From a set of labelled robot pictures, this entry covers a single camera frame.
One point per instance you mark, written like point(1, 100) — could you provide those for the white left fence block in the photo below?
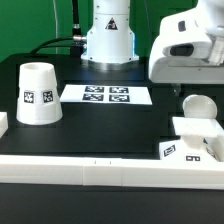
point(3, 123)

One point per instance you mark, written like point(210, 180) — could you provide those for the white lamp base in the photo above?
point(195, 143)

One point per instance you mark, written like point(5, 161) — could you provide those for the white marker sheet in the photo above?
point(106, 94)

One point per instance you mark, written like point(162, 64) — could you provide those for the white lamp bulb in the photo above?
point(199, 106)

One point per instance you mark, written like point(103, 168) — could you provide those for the white lamp shade cone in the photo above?
point(38, 102)

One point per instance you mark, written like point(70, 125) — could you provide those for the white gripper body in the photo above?
point(189, 48)

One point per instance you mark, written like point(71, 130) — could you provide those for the white front fence wall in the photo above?
point(110, 172)

